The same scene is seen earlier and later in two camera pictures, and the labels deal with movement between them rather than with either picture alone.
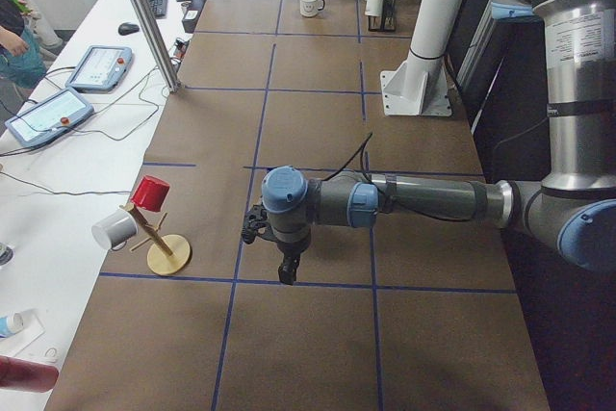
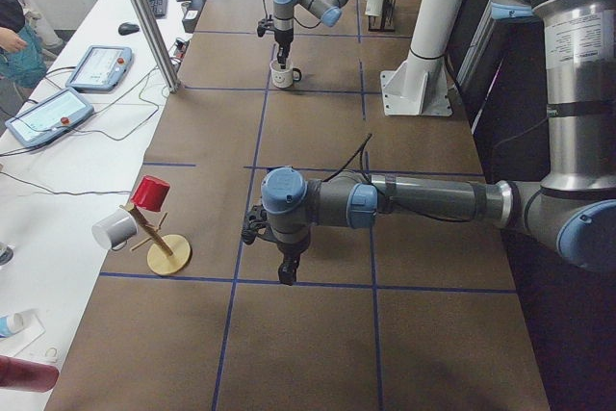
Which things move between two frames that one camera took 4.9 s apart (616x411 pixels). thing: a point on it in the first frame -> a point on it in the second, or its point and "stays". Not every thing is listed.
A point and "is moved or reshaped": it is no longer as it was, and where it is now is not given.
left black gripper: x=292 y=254 stays
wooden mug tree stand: x=167 y=254 stays
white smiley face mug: x=310 y=3 is moved or reshaped
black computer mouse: x=126 y=29 stays
